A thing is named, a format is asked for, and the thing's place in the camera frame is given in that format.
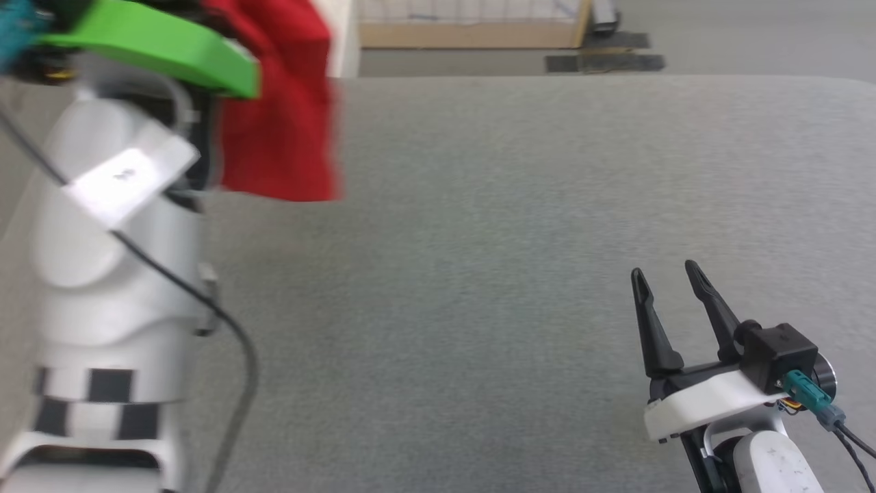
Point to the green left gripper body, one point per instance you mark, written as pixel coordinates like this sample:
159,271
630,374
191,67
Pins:
171,48

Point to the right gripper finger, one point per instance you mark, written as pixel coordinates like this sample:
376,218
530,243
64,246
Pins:
715,308
655,335

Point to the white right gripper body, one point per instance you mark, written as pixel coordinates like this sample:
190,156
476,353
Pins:
705,400

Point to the red garment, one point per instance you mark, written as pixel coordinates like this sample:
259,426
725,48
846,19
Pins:
280,116

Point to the white box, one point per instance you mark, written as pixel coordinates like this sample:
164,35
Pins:
342,34

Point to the long black floor mat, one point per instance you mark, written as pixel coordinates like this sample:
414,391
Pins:
606,63

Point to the small black floor mat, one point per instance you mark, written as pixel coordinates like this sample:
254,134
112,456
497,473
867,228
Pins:
616,40

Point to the wood-framed lemon print panel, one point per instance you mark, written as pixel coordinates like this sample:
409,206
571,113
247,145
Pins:
472,27

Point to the grey stand leg with caster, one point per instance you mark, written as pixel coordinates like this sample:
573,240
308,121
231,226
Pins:
606,17

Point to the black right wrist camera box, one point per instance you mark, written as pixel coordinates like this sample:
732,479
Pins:
777,356

